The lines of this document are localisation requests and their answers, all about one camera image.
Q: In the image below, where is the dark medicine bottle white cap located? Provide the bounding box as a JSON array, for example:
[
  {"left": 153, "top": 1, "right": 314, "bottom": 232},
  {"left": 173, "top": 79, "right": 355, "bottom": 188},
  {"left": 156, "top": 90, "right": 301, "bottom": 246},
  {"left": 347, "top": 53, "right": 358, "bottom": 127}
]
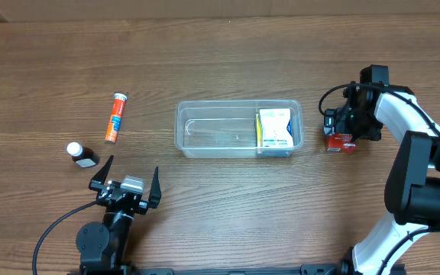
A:
[{"left": 66, "top": 142, "right": 99, "bottom": 168}]

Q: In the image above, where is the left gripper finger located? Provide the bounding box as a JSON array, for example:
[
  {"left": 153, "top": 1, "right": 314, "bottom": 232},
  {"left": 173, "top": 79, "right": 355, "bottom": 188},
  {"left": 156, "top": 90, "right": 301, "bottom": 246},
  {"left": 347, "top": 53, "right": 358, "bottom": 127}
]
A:
[
  {"left": 90, "top": 155, "right": 114, "bottom": 184},
  {"left": 148, "top": 167, "right": 162, "bottom": 209}
]

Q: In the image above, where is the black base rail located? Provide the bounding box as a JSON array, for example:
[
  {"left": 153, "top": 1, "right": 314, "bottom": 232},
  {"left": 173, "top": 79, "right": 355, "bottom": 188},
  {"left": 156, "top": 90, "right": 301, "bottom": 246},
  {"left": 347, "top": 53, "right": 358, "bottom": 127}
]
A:
[{"left": 97, "top": 264, "right": 350, "bottom": 275}]

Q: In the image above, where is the blue medicine box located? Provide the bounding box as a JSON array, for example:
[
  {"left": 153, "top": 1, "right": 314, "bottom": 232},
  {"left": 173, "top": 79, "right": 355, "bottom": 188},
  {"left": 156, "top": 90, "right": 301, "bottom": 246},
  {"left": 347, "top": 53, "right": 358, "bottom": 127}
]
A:
[{"left": 255, "top": 113, "right": 263, "bottom": 154}]

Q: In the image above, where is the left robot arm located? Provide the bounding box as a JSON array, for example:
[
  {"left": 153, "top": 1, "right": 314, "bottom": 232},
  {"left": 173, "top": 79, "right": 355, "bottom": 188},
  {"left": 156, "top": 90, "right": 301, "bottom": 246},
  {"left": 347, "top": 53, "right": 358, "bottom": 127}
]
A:
[{"left": 76, "top": 156, "right": 162, "bottom": 274}]

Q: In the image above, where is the white medicine box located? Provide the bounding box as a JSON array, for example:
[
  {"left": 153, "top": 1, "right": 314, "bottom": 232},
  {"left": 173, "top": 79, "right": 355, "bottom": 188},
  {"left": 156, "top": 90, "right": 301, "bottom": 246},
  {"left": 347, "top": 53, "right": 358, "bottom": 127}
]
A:
[{"left": 258, "top": 108, "right": 293, "bottom": 148}]

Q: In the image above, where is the orange effervescent tablet tube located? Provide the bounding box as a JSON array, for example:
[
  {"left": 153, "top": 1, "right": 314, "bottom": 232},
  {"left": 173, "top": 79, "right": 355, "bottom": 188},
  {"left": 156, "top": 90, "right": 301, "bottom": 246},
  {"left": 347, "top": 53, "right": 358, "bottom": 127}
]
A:
[{"left": 105, "top": 92, "right": 128, "bottom": 144}]

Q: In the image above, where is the red medicine box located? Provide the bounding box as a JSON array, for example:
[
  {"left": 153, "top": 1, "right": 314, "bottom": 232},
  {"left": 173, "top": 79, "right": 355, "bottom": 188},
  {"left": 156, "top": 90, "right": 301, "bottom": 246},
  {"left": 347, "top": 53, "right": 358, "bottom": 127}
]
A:
[{"left": 325, "top": 134, "right": 356, "bottom": 153}]

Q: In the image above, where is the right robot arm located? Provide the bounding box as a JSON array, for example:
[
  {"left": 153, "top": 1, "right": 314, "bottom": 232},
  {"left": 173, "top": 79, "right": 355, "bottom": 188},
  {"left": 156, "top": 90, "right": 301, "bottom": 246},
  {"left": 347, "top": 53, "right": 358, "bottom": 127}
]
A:
[{"left": 322, "top": 65, "right": 440, "bottom": 274}]

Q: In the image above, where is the clear plastic container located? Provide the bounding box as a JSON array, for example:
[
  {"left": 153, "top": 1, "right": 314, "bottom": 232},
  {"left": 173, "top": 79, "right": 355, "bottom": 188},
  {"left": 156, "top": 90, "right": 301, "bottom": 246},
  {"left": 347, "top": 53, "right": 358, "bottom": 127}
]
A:
[{"left": 175, "top": 99, "right": 304, "bottom": 158}]

